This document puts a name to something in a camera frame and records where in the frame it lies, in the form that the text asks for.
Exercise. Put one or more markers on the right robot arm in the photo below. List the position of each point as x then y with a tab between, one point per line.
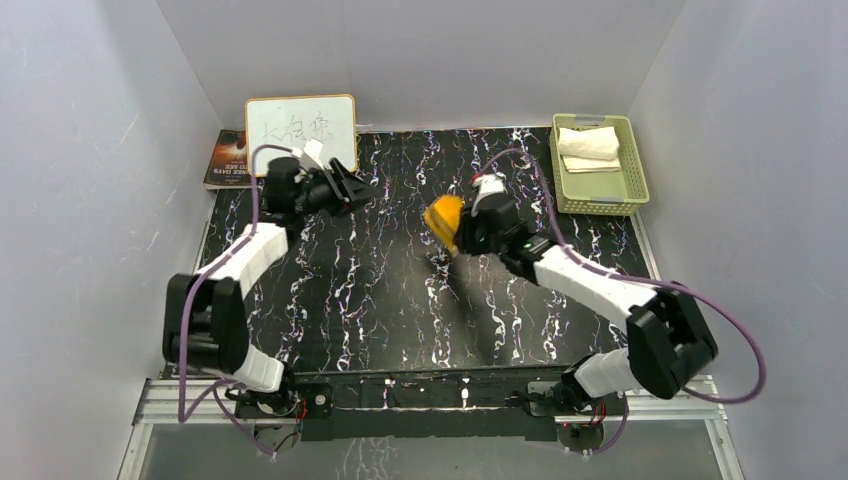
668	340

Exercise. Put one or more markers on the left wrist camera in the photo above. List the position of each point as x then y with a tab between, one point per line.
309	156

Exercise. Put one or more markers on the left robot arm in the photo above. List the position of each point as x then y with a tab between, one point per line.
205	323

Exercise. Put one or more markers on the yellow brown towel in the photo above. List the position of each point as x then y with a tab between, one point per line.
443	219

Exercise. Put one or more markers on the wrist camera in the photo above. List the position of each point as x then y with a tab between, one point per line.
309	156
485	185

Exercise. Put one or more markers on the green plastic basket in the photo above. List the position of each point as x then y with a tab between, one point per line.
619	193

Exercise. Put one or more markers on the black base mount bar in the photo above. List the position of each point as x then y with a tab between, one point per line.
522	401

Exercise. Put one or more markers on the white towel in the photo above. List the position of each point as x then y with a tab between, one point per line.
589	151

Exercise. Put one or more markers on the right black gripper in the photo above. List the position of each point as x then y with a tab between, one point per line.
465	236

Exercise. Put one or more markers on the whiteboard with yellow frame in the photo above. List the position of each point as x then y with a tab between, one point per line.
292	122

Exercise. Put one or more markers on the dark book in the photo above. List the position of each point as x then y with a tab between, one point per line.
228	166

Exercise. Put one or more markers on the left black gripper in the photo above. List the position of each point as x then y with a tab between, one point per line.
357	192

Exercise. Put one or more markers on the aluminium rail frame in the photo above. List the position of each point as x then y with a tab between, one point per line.
207	405

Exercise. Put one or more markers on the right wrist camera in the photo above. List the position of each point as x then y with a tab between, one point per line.
485	185

